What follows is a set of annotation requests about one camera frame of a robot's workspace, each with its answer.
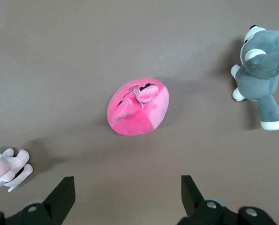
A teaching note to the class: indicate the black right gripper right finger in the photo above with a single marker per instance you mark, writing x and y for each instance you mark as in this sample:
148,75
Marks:
193,204

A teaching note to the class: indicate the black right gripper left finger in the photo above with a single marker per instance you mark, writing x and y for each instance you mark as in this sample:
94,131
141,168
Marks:
57,201

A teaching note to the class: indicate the brown table mat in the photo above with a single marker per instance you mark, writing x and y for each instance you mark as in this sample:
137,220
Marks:
59,70

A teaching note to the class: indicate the hot pink round plush toy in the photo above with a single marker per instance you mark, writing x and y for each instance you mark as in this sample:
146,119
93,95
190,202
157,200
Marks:
134,122

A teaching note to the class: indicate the grey white plush husky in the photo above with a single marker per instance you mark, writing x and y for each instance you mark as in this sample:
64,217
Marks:
256,79

